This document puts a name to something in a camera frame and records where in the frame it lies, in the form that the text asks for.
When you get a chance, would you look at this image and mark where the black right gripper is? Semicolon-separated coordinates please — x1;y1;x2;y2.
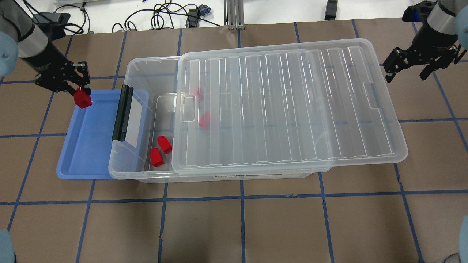
383;22;467;83

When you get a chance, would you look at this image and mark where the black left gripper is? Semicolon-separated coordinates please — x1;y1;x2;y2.
34;61;91;96

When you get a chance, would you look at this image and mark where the red block with round peg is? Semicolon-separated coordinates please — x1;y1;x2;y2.
73;89;92;109

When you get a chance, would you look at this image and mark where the clear plastic box lid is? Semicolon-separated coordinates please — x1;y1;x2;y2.
171;38;408;175

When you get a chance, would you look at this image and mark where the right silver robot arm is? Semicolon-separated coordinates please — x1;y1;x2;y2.
383;0;468;82

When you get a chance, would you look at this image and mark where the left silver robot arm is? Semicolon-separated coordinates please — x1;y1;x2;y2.
0;0;91;96

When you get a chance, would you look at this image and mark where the clear plastic storage box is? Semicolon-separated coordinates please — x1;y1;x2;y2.
110;55;331;183

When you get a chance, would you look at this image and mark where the red block in box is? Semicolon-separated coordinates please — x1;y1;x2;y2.
198;111;210;130
157;135;173;154
192;86;203;102
150;148;165;167

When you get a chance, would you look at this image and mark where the blue plastic tray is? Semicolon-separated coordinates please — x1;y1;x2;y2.
56;89;150;180

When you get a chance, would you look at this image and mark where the black power adapter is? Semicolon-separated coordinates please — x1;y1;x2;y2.
324;0;338;20

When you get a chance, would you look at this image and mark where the black box latch handle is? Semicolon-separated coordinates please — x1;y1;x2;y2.
112;84;134;142

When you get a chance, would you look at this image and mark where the aluminium frame post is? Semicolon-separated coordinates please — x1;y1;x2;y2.
224;0;245;30

